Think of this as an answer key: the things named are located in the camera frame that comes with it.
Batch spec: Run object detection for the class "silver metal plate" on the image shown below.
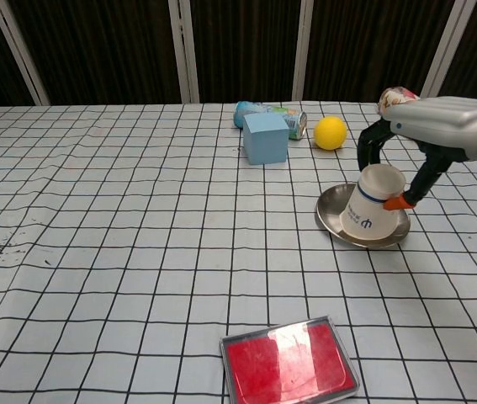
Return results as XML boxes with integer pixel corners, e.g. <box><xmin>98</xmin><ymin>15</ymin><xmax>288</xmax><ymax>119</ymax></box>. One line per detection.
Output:
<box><xmin>315</xmin><ymin>183</ymin><xmax>412</xmax><ymax>249</ymax></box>

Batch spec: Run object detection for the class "juice bottle with fruit label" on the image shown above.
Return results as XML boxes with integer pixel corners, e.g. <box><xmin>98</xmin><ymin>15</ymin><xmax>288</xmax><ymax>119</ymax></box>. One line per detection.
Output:
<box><xmin>379</xmin><ymin>85</ymin><xmax>421</xmax><ymax>115</ymax></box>

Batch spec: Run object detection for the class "yellow ball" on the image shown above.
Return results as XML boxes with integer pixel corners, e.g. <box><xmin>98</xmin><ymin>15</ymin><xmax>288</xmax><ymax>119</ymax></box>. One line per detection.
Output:
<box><xmin>313</xmin><ymin>116</ymin><xmax>348</xmax><ymax>152</ymax></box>

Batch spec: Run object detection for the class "white screen frame post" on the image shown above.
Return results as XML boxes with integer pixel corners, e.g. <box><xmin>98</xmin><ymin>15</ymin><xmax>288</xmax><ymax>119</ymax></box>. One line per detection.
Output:
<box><xmin>0</xmin><ymin>0</ymin><xmax>50</xmax><ymax>107</ymax></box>
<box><xmin>167</xmin><ymin>0</ymin><xmax>201</xmax><ymax>104</ymax></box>
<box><xmin>420</xmin><ymin>0</ymin><xmax>474</xmax><ymax>101</ymax></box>
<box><xmin>291</xmin><ymin>0</ymin><xmax>315</xmax><ymax>102</ymax></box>

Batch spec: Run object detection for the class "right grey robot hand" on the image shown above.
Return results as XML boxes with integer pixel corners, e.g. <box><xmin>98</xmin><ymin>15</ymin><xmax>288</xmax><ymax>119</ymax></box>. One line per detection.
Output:
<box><xmin>357</xmin><ymin>96</ymin><xmax>477</xmax><ymax>211</ymax></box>

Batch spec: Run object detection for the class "white paper cup blue print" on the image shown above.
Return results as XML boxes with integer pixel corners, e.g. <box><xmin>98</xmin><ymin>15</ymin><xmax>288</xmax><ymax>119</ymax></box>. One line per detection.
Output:
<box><xmin>338</xmin><ymin>163</ymin><xmax>406</xmax><ymax>242</ymax></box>

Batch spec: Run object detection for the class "dark pleated curtain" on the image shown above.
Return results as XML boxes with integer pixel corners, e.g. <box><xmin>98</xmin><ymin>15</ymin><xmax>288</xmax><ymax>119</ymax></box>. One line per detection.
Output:
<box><xmin>0</xmin><ymin>0</ymin><xmax>477</xmax><ymax>109</ymax></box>

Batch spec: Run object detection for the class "white black checkered tablecloth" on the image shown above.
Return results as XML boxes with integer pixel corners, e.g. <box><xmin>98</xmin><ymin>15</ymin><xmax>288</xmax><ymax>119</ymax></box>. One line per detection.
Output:
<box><xmin>0</xmin><ymin>99</ymin><xmax>477</xmax><ymax>404</ymax></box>

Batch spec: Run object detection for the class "blue drink can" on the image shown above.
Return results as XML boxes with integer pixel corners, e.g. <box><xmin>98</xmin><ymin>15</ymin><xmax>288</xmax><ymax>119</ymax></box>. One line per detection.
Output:
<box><xmin>233</xmin><ymin>100</ymin><xmax>309</xmax><ymax>141</ymax></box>

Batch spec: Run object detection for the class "red ink pad clear case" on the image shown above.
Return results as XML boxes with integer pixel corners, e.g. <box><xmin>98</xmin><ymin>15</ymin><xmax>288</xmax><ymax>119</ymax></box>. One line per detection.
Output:
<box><xmin>219</xmin><ymin>315</ymin><xmax>361</xmax><ymax>404</ymax></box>

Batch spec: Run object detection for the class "light blue cube block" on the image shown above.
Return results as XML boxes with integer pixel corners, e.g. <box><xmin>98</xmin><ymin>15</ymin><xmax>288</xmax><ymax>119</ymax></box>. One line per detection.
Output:
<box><xmin>242</xmin><ymin>112</ymin><xmax>289</xmax><ymax>166</ymax></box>

